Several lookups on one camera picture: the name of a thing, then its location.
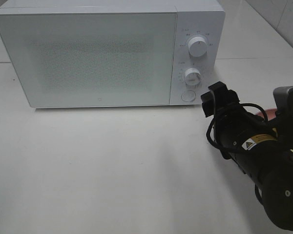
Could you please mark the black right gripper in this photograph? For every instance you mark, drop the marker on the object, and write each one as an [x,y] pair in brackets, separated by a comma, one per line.
[237,128]

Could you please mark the pink round plate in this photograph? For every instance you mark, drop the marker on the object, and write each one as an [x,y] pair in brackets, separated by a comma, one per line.
[269,112]

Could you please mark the white microwave oven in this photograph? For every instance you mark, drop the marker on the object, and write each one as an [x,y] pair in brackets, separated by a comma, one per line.
[112,53]

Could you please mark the white dial knob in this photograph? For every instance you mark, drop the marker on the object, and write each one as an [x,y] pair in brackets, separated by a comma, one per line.
[192,77]
[197,46]

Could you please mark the white microwave door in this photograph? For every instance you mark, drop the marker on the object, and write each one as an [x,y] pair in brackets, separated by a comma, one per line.
[88,60]

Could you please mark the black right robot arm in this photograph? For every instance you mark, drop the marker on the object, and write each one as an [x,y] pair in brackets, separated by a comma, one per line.
[261,147]

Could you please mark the lower white dial knob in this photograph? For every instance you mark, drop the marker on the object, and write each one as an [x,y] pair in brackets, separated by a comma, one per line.
[192,77]

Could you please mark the upper white dial knob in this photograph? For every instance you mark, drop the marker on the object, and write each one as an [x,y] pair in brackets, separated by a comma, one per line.
[197,46]

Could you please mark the round door release button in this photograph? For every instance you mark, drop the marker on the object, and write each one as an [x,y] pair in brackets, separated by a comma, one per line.
[188,96]

